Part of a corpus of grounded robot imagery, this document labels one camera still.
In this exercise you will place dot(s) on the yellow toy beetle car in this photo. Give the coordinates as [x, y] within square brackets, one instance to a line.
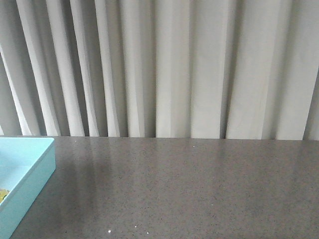
[3, 194]

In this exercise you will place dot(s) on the light blue plastic box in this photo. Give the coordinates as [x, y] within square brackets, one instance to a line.
[26, 164]

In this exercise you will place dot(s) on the grey pleated curtain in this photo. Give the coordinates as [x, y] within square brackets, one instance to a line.
[225, 69]

